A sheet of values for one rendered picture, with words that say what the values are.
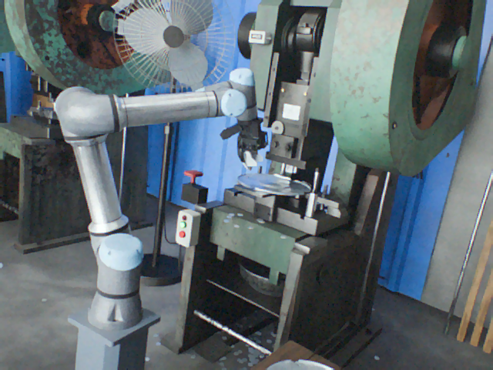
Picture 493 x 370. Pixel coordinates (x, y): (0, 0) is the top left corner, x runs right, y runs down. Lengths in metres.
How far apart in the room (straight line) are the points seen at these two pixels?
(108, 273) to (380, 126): 0.86
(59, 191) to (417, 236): 2.15
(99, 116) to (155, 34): 1.24
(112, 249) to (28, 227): 1.70
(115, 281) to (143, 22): 1.44
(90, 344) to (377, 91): 1.05
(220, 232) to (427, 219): 1.43
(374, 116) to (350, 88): 0.11
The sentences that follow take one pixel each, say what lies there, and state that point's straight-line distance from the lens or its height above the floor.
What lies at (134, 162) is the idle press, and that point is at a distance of 3.27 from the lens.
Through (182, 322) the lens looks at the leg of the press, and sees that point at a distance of 2.04.
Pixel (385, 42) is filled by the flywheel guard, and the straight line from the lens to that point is 1.31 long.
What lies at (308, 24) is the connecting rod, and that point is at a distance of 1.79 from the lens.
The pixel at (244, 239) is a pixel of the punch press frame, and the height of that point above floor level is 0.57.
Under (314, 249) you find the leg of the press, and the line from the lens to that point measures 1.63.
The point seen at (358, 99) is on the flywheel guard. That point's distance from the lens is 1.36.
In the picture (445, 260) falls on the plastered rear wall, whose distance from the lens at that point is 2.95.
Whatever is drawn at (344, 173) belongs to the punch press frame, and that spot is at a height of 0.83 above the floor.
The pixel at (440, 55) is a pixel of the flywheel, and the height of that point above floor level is 1.31.
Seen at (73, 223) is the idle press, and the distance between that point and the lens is 3.14.
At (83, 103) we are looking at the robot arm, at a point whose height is 1.05.
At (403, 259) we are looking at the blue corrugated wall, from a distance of 2.97.
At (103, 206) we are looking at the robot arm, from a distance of 1.41.
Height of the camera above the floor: 1.19
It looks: 14 degrees down
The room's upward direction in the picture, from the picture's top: 8 degrees clockwise
